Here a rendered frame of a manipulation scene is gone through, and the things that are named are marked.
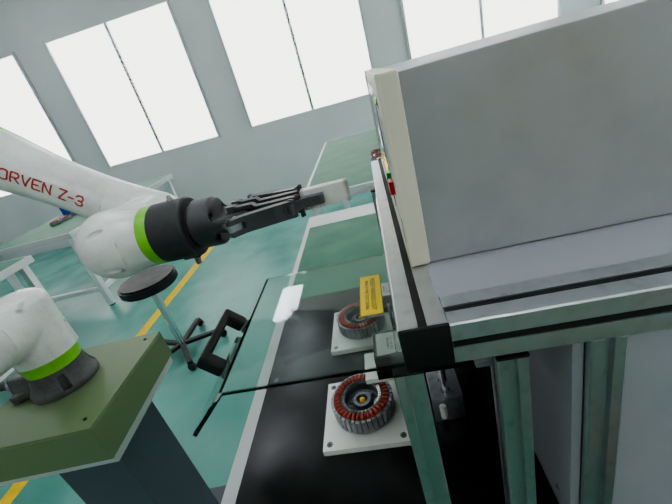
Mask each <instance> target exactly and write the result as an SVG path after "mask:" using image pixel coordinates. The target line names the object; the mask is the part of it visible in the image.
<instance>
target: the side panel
mask: <svg viewBox="0 0 672 504"><path fill-rule="evenodd" d="M579 504H672V328H669V329H663V330H656V331H650V332H644V333H638V334H631V335H625V336H619V337H613V338H606V339H600V340H594V341H588V342H584V356H583V389H582V421H581V454H580V487H579Z"/></svg>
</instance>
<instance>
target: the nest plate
mask: <svg viewBox="0 0 672 504"><path fill-rule="evenodd" d="M387 382H389V384H390V386H391V388H392V392H393V396H394V399H395V411H394V412H393V413H394V414H393V416H391V419H390V420H388V423H387V424H386V425H385V424H384V426H383V427H382V428H380V427H379V428H380V429H379V430H377V431H376V430H375V429H374V432H372V433H370V430H369V433H368V434H365V433H363V434H359V433H358V434H354V432H353V433H350V432H349V431H348V432H347V431H345V430H344V429H343V428H341V426H339V424H338V422H337V421H336V418H335V415H334V413H333V410H332V407H331V398H332V396H333V395H332V394H333V392H334V390H335V389H336V388H337V386H338V385H339V384H340V383H341V382H340V383H333V384H329V385H328V397H327V409H326V420H325V432H324V443H323V454H324V456H331V455H339V454H347V453H355V452H363V451H370V450H378V449H386V448H394V447H402V446H409V445H411V442H410V438H409V435H408V431H407V427H406V423H405V419H404V415H403V411H402V408H401V404H400V400H399V396H398V392H397V388H396V385H395V381H394V380H391V381H387Z"/></svg>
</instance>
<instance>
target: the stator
mask: <svg viewBox="0 0 672 504"><path fill-rule="evenodd" d="M332 395H333V396H332V398H331V407H332V410H333V413H334V415H335V418H336V421H337V422H338V424H339V426H341V428H343V429H344V430H345V431H347V432H348V431H349V432H350V433H353V432H354V434H358V433H359V434H363V433H365V434H368V433H369V430H370V433H372V432H374V429H375V430H376V431H377V430H379V429H380V428H382V427H383V426H384V424H385V425H386V424H387V423H388V420H390V419H391V416H393V414H394V413H393V412H394V411H395V399H394V396H393V392H392V388H391V386H390V384H389V382H387V381H385V382H378V383H372V384H367V383H366V378H365V373H363V374H358V377H357V375H353V377H352V376H350V377H348V379H345V380H344V382H343V381H342V382H341V383H340V384H339V385H338V386H337V388H336V389H335V390H334V392H333V394H332ZM373 395H375V396H376V397H377V399H376V401H375V402H374V400H373V398H372V396H373ZM360 397H365V398H367V401H366V402H365V403H358V400H359V398H360ZM374 403H375V404H374ZM349 405H353V407H354V409H355V410H356V411H354V410H351V409H350V408H349ZM379 427H380V428H379Z"/></svg>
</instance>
